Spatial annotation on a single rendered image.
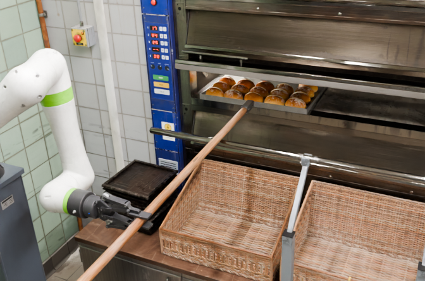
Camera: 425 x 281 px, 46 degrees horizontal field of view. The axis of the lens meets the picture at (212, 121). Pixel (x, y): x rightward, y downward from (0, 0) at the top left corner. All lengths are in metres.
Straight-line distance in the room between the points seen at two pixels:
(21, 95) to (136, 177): 1.19
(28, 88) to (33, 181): 1.57
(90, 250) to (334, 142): 1.33
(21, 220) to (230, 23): 1.23
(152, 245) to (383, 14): 1.49
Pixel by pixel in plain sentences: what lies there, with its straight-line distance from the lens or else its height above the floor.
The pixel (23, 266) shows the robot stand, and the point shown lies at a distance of 2.24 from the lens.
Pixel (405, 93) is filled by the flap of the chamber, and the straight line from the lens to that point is 2.07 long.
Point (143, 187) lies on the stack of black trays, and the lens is 2.55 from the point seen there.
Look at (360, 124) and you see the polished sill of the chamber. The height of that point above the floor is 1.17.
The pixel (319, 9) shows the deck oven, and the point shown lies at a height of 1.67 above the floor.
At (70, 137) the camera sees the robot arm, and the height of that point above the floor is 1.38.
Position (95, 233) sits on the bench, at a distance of 2.67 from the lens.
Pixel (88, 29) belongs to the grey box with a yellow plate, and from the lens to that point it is 2.71.
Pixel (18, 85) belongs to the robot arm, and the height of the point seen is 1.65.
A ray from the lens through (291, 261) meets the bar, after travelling 2.02.
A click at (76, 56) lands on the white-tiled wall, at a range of 2.89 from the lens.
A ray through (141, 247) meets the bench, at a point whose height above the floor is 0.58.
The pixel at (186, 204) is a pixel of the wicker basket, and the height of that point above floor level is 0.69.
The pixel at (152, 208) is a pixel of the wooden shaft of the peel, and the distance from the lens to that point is 1.68.
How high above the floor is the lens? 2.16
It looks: 25 degrees down
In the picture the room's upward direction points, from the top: 2 degrees counter-clockwise
